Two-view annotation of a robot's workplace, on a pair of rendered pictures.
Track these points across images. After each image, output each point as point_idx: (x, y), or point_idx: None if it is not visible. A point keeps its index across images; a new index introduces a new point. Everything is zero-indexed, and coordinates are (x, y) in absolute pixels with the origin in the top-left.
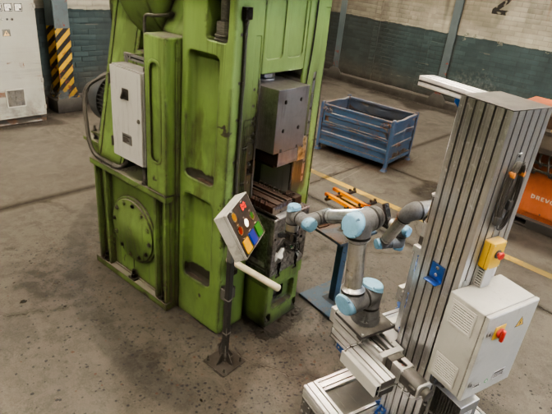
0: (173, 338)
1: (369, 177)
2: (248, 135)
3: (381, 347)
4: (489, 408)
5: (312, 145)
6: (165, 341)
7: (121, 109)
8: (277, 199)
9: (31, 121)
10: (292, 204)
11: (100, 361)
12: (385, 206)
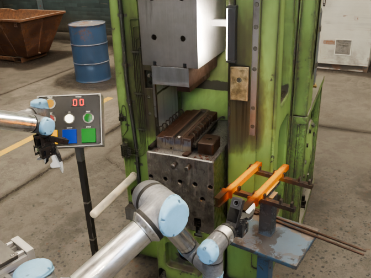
0: (116, 230)
1: None
2: (140, 37)
3: None
4: None
5: (273, 89)
6: (110, 227)
7: None
8: (176, 132)
9: (352, 70)
10: (37, 99)
11: (74, 207)
12: (232, 201)
